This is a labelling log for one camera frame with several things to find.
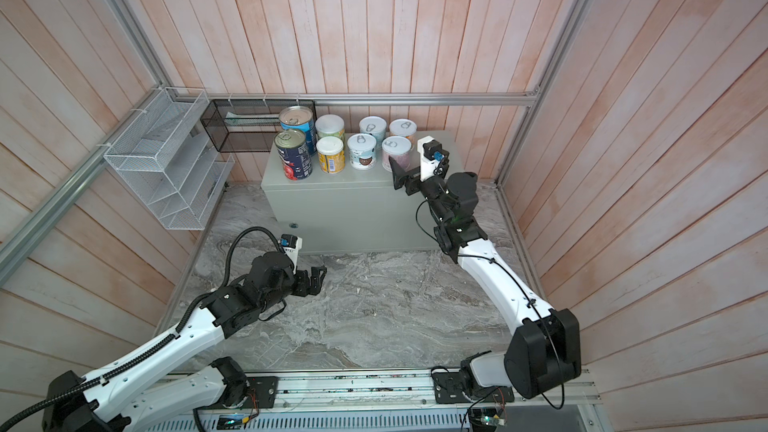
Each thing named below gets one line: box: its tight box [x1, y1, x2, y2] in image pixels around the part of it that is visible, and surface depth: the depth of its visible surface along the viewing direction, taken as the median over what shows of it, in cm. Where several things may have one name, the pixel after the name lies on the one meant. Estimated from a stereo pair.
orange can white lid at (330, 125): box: [315, 114, 345, 141], surface depth 77 cm
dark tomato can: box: [274, 128, 313, 181], surface depth 70 cm
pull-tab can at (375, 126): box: [359, 115, 387, 150], surface depth 80 cm
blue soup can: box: [279, 105, 317, 155], surface depth 74 cm
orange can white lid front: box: [316, 136, 345, 174], surface depth 73 cm
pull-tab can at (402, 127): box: [389, 118, 417, 144], surface depth 80 cm
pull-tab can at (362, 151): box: [347, 133, 377, 171], surface depth 76 cm
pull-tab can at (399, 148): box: [381, 135, 412, 172], surface depth 76 cm
